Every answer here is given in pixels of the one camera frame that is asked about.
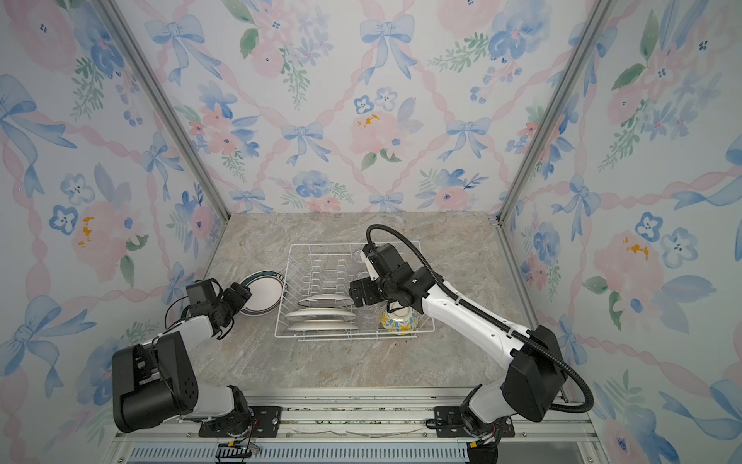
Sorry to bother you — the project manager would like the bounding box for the green red rimmed plate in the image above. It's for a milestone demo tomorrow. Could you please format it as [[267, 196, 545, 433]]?
[[240, 271, 285, 316]]

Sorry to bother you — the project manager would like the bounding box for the watermelon pattern plate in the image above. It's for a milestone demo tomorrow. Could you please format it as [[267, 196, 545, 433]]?
[[285, 307, 357, 322]]

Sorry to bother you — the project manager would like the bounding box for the white plate dark rim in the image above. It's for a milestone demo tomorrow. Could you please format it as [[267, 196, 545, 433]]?
[[297, 294, 354, 309]]

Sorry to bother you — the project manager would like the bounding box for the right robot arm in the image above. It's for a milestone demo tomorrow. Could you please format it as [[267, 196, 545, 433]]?
[[349, 244, 567, 436]]

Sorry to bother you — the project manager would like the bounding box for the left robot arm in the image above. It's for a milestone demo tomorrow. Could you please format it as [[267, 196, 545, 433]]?
[[111, 278, 256, 438]]

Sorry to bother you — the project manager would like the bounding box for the clear glass near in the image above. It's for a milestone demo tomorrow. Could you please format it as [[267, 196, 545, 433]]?
[[357, 305, 380, 327]]

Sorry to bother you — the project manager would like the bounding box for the yellow blue floral bowl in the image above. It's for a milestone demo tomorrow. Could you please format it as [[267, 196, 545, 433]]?
[[380, 302, 419, 334]]

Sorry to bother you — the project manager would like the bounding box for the plain white plate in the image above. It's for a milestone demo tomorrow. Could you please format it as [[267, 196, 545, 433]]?
[[288, 320, 357, 333]]

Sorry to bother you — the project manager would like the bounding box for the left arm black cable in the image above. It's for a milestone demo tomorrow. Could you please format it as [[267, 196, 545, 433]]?
[[163, 277, 236, 343]]

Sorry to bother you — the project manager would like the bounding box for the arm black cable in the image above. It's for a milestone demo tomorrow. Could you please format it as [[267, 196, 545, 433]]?
[[366, 223, 595, 414], [163, 277, 236, 343]]

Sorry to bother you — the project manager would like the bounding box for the white wire dish rack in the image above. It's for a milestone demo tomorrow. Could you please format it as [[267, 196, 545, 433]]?
[[274, 243, 437, 342]]

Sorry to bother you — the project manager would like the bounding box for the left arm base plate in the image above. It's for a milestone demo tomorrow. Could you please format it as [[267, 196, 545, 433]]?
[[198, 406, 283, 439]]

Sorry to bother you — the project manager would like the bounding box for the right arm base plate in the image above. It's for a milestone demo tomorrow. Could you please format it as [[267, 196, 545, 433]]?
[[425, 406, 515, 440]]

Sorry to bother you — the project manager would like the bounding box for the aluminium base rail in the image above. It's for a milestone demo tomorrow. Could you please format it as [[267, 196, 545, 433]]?
[[103, 388, 608, 463]]

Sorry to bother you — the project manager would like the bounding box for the right corner aluminium post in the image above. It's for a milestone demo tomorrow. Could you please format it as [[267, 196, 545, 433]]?
[[496, 0, 614, 227]]

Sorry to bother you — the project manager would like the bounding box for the corner aluminium post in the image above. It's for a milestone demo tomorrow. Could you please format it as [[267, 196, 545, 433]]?
[[496, 0, 614, 227], [92, 1, 231, 222]]

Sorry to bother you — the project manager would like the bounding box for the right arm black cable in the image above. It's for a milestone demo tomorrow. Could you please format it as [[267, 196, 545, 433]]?
[[366, 223, 595, 414]]

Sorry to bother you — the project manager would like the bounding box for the left corner aluminium post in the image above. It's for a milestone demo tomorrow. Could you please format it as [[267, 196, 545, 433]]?
[[92, 1, 231, 222]]

